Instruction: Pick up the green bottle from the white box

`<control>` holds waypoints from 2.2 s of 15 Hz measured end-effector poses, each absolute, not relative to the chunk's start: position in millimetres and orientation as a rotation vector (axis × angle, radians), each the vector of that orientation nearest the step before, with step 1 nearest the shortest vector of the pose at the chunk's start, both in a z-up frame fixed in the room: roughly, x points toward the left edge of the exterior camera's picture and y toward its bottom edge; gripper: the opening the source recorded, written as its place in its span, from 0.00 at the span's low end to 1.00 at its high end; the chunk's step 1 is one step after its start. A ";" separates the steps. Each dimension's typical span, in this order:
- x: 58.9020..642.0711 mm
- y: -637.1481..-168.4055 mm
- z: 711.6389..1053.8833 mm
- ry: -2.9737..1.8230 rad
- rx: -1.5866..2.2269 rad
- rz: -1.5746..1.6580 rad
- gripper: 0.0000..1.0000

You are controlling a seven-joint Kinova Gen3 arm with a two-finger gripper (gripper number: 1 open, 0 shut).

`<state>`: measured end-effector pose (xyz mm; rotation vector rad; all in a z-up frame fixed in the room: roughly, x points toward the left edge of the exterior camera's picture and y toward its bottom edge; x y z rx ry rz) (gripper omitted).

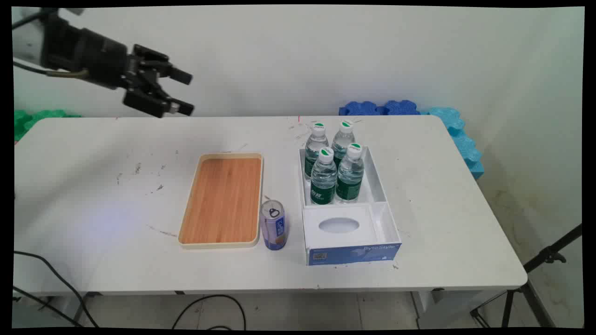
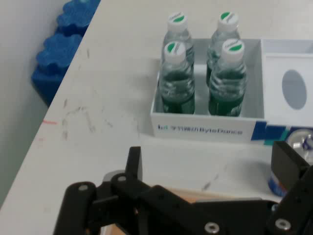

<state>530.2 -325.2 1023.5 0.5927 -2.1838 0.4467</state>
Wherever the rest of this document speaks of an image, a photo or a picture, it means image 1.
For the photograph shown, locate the silver blue drink can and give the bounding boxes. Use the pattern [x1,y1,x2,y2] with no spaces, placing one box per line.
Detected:
[260,200,286,251]

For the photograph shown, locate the black tripod stand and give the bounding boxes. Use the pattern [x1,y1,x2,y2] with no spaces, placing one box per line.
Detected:
[469,223,583,328]

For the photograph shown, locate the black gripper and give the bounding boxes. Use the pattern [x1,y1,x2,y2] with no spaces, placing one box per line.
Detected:
[41,12,195,119]

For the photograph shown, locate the white box with blue front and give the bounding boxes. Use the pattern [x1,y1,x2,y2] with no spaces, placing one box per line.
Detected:
[298,146,402,267]

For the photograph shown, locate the grey robot wrist cable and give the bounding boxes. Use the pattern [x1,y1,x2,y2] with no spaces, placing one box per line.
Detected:
[13,61,90,79]

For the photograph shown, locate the light blue foam mat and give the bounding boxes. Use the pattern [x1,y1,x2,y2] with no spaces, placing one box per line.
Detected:
[421,107,485,181]

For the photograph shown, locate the dark blue foam mat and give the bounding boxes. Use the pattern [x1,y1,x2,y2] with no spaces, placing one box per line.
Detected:
[382,100,422,116]
[339,101,385,116]

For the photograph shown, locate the black floor cable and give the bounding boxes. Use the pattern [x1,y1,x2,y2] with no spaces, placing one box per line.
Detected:
[14,251,99,328]
[171,294,246,330]
[13,286,82,327]

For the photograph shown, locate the green foam mat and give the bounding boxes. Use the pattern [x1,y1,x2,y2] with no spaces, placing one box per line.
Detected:
[14,109,82,141]

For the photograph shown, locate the green-label water bottle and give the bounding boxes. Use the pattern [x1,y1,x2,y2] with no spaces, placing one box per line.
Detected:
[335,143,365,204]
[305,123,329,181]
[332,121,356,163]
[310,147,338,205]

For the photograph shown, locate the wooden tray with cream rim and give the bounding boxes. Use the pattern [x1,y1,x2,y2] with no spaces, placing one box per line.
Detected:
[178,153,264,249]

